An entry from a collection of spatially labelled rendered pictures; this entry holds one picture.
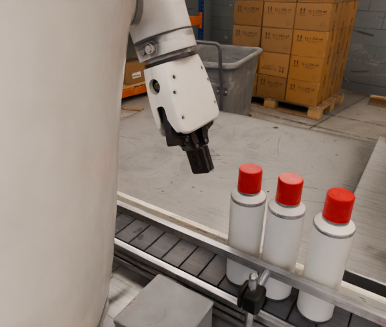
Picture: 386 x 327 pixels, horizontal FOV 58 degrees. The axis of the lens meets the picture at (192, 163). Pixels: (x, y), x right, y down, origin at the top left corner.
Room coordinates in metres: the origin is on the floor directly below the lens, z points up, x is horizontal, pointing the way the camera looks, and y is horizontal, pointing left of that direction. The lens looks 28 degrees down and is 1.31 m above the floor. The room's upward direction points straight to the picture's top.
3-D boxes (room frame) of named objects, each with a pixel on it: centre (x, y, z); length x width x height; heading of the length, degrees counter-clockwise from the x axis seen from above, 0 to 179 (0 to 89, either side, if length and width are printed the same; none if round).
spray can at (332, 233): (0.36, -0.18, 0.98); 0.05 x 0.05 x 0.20
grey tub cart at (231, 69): (2.96, -0.18, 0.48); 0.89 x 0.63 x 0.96; 155
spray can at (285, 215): (0.40, -0.13, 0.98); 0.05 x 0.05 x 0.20
